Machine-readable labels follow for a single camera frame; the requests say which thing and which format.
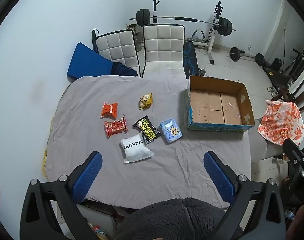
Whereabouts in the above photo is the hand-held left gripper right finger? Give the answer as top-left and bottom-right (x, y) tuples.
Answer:
(203, 151), (286, 240)

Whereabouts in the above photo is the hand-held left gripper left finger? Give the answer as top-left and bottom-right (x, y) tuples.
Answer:
(20, 151), (103, 240)

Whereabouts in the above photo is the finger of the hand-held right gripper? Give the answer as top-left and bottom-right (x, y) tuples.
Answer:
(282, 138), (304, 171)

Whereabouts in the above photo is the white soft pouch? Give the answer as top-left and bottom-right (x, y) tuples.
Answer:
(120, 134), (155, 164)

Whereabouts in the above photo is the red patterned tissue packet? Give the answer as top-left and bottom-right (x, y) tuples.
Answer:
(104, 115), (128, 138)

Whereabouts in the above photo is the light blue tissue packet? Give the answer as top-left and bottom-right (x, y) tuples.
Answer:
(159, 117), (184, 144)

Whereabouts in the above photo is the cardboard box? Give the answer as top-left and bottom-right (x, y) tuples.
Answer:
(186, 75), (256, 133)

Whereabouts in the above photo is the orange snack packet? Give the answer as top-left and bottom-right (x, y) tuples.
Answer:
(101, 102), (118, 119)

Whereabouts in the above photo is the black shoe wipes packet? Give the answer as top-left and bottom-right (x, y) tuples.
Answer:
(132, 115), (162, 146)

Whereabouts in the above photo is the yellow snack packet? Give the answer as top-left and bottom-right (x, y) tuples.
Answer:
(138, 93), (153, 110)

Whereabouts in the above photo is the person's right forearm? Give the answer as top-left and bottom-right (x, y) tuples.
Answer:
(290, 204), (304, 240)

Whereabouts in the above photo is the orange floral cloth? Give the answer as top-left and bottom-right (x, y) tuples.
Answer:
(258, 100), (304, 147)

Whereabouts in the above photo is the grey tablecloth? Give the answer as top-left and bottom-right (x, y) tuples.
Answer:
(45, 75), (252, 209)

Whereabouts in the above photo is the grey fuzzy clothing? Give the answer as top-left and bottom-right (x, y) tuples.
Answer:
(114, 197), (244, 240)

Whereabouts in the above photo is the dark wooden chair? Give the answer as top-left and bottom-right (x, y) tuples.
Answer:
(272, 77), (304, 112)

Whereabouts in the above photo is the black box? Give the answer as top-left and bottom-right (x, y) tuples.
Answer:
(271, 58), (283, 71)

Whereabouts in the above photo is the blue foam mat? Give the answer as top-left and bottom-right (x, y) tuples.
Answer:
(66, 42), (115, 83)

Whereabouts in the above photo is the dark blue cloth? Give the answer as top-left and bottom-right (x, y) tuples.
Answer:
(111, 62), (138, 77)

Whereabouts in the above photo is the short barbell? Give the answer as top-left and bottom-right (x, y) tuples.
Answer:
(228, 46), (266, 67)

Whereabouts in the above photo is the black weight bench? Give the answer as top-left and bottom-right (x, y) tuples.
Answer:
(183, 40), (199, 75)

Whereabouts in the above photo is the white quilted chair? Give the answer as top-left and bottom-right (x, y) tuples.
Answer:
(92, 29), (141, 78)
(139, 24), (189, 79)

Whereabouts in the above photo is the white barbell rack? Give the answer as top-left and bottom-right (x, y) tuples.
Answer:
(152, 0), (226, 65)

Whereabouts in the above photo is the barbell with black plates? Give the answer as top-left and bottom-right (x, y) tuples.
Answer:
(129, 9), (237, 36)

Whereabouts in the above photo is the yellow cord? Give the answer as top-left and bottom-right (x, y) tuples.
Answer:
(42, 127), (55, 180)

